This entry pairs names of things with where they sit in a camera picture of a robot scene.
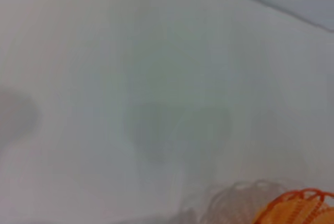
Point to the orange woven plastic basket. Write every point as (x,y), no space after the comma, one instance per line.
(287,211)

